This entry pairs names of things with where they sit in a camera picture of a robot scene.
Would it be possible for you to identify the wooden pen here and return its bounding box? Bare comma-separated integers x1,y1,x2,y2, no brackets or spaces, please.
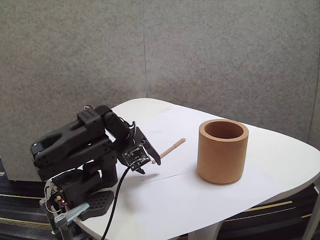
150,138,187,165

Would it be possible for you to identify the brown cylindrical pen holder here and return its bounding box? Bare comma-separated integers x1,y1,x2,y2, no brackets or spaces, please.
196,119,250,185

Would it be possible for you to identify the grey metal table clamp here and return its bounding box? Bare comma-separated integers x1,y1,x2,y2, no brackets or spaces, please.
51,201,91,240

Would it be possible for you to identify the white table leg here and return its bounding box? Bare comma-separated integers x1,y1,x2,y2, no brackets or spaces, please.
303,182,320,240
187,219,224,240

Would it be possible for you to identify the small camera circuit board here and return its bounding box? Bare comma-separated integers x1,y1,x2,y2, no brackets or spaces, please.
121,143,153,172

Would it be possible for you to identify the thick black camera cable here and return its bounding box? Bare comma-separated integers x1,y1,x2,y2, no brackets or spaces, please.
99,120,141,240

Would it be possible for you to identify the motor controller board with wires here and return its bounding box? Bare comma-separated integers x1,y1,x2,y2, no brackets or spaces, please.
39,180,68,215

